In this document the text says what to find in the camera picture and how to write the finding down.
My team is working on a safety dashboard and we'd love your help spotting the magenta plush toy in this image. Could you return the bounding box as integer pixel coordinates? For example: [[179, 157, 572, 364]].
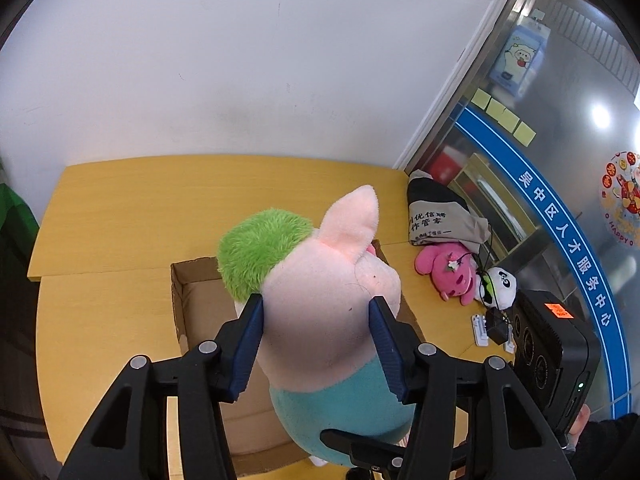
[[414, 241, 478, 307]]

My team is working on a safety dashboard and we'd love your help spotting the person's right hand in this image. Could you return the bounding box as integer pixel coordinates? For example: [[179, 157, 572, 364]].
[[566, 404, 592, 453]]

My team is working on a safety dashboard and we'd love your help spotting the round festive window sticker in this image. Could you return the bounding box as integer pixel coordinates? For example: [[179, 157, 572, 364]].
[[600, 150, 640, 248]]

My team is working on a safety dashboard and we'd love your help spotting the white power strip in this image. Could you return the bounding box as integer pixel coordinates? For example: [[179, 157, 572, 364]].
[[470, 314, 516, 353]]

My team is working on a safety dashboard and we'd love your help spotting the grey and black cloth bag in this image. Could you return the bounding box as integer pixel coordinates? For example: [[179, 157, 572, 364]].
[[406, 170, 493, 251]]

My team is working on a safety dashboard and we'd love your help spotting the panda plush toy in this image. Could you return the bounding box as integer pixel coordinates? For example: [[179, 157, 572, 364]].
[[475, 267, 520, 310]]

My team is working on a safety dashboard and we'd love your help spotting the blue banner strip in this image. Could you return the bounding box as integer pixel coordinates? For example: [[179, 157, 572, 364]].
[[452, 107, 631, 418]]

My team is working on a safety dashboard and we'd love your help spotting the pink pig plush toy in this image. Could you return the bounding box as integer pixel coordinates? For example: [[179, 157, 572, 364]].
[[216, 184, 418, 468]]

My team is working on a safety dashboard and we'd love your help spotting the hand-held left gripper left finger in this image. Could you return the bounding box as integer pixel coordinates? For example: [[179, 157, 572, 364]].
[[59, 292, 266, 480]]

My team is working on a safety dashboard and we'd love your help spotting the black power adapter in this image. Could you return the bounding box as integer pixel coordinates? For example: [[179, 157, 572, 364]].
[[486, 307, 513, 346]]

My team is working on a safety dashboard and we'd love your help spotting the blue cartoon pig card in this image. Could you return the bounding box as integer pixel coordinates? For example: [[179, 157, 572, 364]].
[[489, 22, 551, 96]]

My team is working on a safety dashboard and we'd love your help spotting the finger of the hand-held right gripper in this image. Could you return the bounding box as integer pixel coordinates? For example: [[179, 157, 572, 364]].
[[320, 429, 471, 471]]

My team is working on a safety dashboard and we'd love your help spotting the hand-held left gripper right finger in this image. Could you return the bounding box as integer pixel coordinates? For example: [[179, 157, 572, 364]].
[[367, 296, 576, 480]]

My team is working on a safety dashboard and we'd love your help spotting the person's right forearm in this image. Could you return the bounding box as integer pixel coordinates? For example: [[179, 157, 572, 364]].
[[570, 412, 640, 480]]

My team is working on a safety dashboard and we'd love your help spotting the brown cardboard box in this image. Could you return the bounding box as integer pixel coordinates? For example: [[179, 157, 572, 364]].
[[170, 239, 426, 478]]

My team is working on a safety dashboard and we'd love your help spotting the green cloth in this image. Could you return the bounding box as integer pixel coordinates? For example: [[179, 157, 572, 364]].
[[0, 160, 41, 271]]

